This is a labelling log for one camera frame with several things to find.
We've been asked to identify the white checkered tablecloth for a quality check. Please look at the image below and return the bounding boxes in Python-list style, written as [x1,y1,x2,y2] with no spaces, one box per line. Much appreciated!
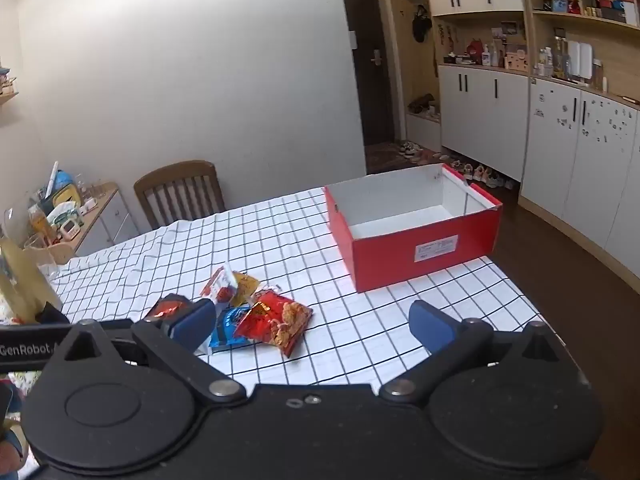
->
[47,187,548,391]

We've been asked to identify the white orange snack packet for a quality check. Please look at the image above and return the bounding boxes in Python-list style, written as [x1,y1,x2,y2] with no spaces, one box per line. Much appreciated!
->
[200,264,239,304]

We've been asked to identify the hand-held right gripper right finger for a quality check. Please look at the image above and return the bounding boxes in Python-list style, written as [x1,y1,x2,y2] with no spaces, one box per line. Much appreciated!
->
[379,299,592,405]

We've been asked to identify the dark shoes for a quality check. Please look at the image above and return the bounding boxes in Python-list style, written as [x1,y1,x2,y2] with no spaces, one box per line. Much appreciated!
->
[407,93,437,114]

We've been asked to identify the blue snack packet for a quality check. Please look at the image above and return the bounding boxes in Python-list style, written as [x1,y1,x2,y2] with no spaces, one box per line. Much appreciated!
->
[206,305,252,356]

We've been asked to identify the white two-door cabinet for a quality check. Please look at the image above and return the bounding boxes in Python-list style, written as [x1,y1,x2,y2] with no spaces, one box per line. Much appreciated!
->
[437,64,531,182]

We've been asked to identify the yellow snack packet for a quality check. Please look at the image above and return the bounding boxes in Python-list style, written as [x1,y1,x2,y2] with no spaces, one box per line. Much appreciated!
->
[229,272,261,309]

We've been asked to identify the wooden chair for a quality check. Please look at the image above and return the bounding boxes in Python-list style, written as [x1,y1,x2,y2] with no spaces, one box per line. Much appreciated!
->
[133,160,226,231]

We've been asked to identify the white side cabinet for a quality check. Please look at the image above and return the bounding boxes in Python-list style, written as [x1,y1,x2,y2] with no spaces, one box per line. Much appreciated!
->
[50,182,141,267]

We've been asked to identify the white low shoe bench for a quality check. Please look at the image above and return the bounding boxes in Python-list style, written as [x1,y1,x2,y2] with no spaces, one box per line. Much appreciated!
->
[404,110,443,153]

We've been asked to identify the black hanging bag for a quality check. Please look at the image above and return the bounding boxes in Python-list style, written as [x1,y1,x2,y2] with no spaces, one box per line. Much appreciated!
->
[412,5,432,44]

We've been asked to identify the wooden wall shelf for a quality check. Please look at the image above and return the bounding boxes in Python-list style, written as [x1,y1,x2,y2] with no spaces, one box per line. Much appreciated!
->
[0,67,20,107]

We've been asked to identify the yellow paper bag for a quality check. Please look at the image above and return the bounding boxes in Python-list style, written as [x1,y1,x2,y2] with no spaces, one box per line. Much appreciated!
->
[0,237,63,324]

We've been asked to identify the brown snack packet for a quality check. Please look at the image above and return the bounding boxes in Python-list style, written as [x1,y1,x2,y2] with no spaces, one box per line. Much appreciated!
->
[144,294,194,323]

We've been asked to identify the red cardboard box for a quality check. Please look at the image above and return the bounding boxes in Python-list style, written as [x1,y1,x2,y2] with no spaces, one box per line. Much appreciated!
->
[324,163,503,294]

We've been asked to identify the patterned door mat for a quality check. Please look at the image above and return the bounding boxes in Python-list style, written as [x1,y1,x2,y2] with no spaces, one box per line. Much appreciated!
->
[365,142,417,174]

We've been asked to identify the row of shoes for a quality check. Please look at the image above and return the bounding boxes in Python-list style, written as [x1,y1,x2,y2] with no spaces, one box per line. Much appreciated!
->
[399,141,517,190]

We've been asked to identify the dark entrance door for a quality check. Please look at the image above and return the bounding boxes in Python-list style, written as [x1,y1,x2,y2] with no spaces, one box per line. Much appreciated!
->
[337,0,397,150]

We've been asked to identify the wooden shelf unit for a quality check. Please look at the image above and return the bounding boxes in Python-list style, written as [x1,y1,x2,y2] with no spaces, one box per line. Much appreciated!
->
[524,0,640,107]

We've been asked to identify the clear bottle yellow liquid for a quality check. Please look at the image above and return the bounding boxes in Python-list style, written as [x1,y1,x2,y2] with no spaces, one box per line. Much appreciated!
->
[552,35,571,79]

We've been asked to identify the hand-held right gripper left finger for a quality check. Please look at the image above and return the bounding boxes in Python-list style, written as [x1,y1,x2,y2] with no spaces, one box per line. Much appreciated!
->
[42,299,248,407]

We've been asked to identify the red snack packet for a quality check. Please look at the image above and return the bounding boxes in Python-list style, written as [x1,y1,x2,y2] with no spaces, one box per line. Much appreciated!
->
[234,292,314,359]

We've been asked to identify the blue yellow bag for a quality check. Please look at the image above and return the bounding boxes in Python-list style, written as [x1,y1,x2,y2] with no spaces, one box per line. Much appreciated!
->
[39,170,82,216]

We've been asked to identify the clear drinking glass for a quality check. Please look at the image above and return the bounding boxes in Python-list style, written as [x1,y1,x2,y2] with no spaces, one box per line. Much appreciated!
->
[22,232,57,267]

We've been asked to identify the white standing tray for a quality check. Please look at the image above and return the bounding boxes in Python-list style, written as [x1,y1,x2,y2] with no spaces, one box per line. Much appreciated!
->
[567,40,594,82]

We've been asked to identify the white cabinet with stickers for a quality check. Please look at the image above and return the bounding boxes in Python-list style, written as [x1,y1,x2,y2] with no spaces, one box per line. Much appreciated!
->
[519,77,640,282]

